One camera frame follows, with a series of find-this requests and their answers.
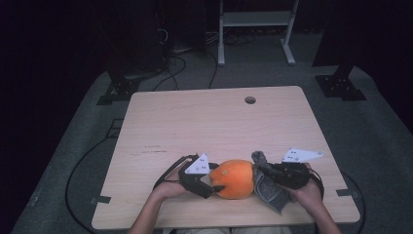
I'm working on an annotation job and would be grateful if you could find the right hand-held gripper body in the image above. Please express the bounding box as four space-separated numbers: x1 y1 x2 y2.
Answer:
273 148 324 190

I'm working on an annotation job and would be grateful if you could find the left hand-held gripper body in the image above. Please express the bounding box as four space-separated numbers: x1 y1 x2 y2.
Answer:
178 153 214 200

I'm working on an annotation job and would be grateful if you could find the orange plush toy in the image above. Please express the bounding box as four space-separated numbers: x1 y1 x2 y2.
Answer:
208 159 255 200

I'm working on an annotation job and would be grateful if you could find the grey fluffy cloth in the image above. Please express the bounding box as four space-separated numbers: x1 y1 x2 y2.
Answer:
250 150 293 215

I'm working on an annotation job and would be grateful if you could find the person's right hand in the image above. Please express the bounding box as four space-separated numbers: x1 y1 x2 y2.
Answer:
283 163 324 215

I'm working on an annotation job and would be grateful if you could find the person's left hand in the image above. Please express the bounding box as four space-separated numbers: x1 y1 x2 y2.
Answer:
151 169 189 200

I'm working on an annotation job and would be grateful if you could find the black tape piece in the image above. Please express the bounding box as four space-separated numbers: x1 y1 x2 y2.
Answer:
90 194 112 205
335 188 359 198

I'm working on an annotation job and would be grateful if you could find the black stand base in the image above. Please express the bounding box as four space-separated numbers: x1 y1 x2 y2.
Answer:
96 76 140 106
315 62 368 101

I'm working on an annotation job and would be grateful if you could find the left hand-held gripper cable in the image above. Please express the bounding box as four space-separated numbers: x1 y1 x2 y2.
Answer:
153 155 196 190

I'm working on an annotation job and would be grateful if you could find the hand-held gripper cable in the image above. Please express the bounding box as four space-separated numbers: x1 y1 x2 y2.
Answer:
306 169 325 199
153 155 196 190

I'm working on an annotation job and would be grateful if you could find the right hand-held gripper cable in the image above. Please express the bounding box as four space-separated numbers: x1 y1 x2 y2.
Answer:
306 169 325 199

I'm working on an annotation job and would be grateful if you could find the black floor cable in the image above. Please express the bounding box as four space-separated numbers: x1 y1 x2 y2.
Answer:
340 171 367 234
206 50 219 90
64 136 113 234

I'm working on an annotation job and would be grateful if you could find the white metal table frame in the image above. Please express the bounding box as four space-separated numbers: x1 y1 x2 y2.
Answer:
217 0 300 67

